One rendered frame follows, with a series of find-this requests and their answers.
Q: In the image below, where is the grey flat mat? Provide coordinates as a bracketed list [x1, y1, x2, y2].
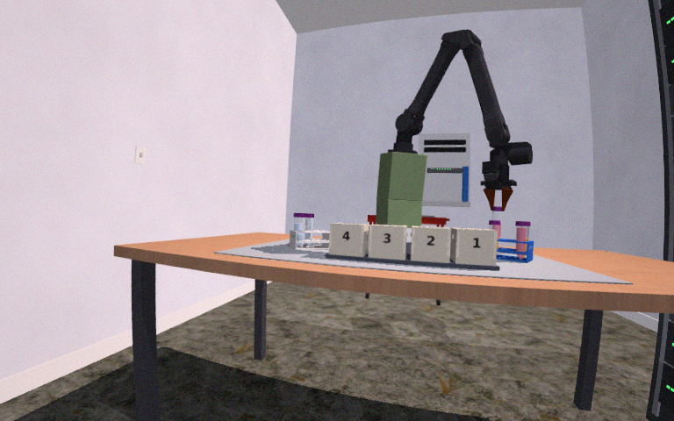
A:
[213, 239, 633, 285]

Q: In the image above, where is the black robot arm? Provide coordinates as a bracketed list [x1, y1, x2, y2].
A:
[388, 30, 533, 181]

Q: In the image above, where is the blue tube rack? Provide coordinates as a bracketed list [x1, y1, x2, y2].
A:
[497, 239, 534, 263]

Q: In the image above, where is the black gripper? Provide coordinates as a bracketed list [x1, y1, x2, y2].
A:
[481, 180, 517, 211]

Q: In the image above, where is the white tube rack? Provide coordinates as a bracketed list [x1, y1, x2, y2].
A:
[290, 230, 329, 250]

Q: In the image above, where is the tube with pink liquid and purple cap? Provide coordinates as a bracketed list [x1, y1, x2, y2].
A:
[492, 207, 502, 237]

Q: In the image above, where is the beige bucket adapter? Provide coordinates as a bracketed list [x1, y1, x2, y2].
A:
[410, 226, 451, 263]
[368, 225, 408, 260]
[450, 227, 498, 266]
[329, 223, 369, 257]

